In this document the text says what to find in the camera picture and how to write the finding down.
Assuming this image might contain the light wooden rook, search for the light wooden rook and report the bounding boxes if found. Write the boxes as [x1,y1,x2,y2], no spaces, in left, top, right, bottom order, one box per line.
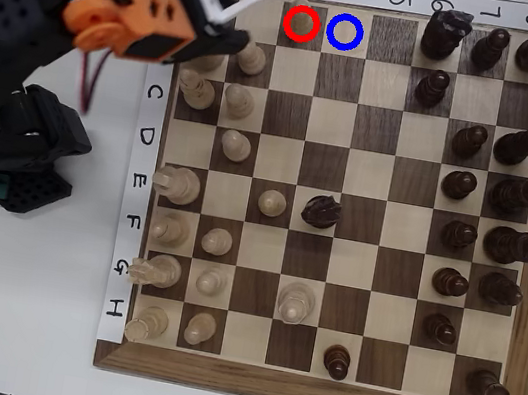
[121,301,172,348]

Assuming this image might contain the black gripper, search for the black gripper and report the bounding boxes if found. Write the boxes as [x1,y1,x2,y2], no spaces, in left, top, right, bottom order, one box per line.
[162,18,253,78]

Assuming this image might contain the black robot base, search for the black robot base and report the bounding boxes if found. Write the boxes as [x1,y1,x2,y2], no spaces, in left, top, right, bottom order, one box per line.
[0,79,102,225]

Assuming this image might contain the dark wooden queen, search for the dark wooden queen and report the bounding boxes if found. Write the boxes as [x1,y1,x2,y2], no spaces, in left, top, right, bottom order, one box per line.
[487,170,528,220]

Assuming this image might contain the light wooden bishop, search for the light wooden bishop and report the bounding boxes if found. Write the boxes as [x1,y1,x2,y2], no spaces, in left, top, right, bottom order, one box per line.
[149,212,193,252]
[173,66,221,114]

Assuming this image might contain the wooden chessboard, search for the wooden chessboard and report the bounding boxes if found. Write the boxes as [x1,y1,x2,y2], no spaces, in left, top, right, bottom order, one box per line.
[89,0,528,395]

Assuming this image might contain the light wooden king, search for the light wooden king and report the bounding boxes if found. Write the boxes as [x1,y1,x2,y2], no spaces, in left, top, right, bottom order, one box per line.
[149,162,204,209]

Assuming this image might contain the dark wooden knight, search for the dark wooden knight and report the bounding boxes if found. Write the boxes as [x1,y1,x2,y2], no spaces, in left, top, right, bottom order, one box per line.
[417,5,476,67]
[298,191,345,233]

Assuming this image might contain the white letter label strip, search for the white letter label strip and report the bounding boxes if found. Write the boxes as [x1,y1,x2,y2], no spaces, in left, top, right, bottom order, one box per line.
[95,59,176,346]

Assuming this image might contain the dark wooden king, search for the dark wooden king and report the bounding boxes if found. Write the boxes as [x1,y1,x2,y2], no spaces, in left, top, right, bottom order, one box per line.
[480,223,528,269]

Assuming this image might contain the light wooden queen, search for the light wooden queen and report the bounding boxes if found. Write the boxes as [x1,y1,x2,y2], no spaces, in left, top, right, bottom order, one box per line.
[274,278,320,327]

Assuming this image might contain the light wooden pawn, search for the light wooden pawn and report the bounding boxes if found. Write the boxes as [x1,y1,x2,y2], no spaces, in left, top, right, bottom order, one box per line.
[255,187,290,221]
[220,81,258,122]
[217,127,255,166]
[235,40,270,79]
[198,225,236,259]
[193,266,230,299]
[286,0,319,39]
[181,308,220,350]

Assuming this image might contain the dark wooden bishop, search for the dark wooden bishop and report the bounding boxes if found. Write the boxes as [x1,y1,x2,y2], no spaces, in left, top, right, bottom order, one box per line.
[475,269,527,310]
[490,124,528,170]

